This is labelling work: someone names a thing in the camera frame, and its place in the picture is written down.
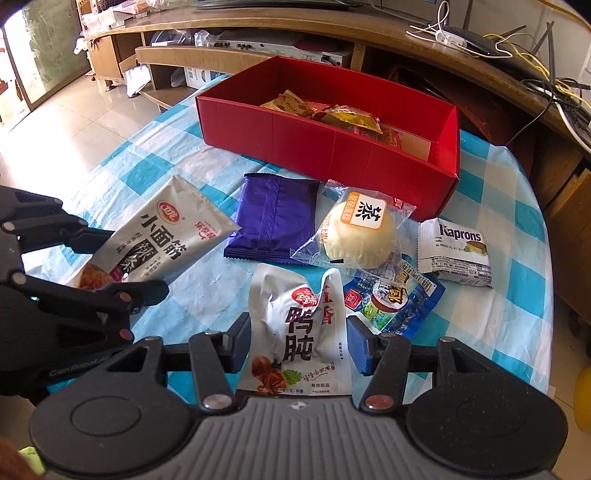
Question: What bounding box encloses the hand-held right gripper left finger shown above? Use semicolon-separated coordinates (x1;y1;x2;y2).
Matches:
99;313;252;412

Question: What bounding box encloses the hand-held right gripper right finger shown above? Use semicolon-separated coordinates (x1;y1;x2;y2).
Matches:
346;315;490;412

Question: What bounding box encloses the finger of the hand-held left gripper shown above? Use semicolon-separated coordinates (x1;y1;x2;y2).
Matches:
0;185;116;256
9;270;171;344

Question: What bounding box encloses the white duck snack packet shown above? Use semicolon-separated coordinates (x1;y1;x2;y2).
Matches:
235;263;352;398

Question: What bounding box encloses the large white spicy strip packet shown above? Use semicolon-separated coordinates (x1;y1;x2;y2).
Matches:
76;174;242;292

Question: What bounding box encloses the red cardboard box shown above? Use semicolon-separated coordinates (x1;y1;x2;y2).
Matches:
194;55;461;223

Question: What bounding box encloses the pink clear-wrapped snack packet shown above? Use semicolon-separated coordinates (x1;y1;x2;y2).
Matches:
358;124;432;160

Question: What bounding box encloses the yellow snack packet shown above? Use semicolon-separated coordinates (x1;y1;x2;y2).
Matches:
323;106;384;134

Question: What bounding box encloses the small tan snack packet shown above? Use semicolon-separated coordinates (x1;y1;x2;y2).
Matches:
260;89;319;116

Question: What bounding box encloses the blue snack packet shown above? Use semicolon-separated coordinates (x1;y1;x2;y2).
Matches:
344;254;446;337

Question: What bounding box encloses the bun in clear wrapper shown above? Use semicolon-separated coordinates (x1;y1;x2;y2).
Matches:
290;180;416;271

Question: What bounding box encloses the blue white checkered tablecloth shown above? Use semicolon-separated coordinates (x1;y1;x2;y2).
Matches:
18;85;555;416

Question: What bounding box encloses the white wafer packet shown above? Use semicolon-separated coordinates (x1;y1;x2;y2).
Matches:
417;218;494;289

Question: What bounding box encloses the purple snack packet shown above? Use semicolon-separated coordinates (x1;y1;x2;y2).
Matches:
224;173;321;264

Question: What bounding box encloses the white printed box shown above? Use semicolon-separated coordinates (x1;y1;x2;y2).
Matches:
185;67;232;89

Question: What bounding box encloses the clear plastic bag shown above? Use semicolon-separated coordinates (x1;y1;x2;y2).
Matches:
175;28;219;48

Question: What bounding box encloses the brown cardboard box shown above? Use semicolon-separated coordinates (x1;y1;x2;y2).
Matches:
545;166;591;324

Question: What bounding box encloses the silver set-top box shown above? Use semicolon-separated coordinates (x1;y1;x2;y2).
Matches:
212;39;345;66

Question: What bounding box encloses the wooden television cabinet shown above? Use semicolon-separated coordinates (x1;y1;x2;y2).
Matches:
83;0;591;208

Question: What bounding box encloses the black wifi router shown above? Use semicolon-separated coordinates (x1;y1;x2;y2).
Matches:
485;0;591;109

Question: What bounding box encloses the black cable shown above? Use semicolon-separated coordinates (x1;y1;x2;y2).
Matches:
505;74;591;155

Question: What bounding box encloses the white adapter with cable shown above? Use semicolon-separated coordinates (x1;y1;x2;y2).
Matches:
406;1;468;48

